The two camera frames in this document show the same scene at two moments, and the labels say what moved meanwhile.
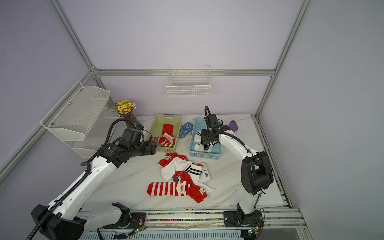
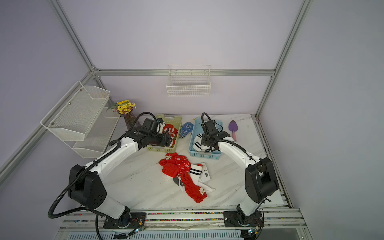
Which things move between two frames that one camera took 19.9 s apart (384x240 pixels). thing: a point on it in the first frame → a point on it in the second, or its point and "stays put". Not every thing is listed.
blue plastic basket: x=198 y=124 stays put
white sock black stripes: x=195 y=171 stays put
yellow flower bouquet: x=123 y=107 stays put
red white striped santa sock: x=171 y=188 → x=169 y=129
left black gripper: x=150 y=148 → x=166 y=140
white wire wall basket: x=189 y=80 stays put
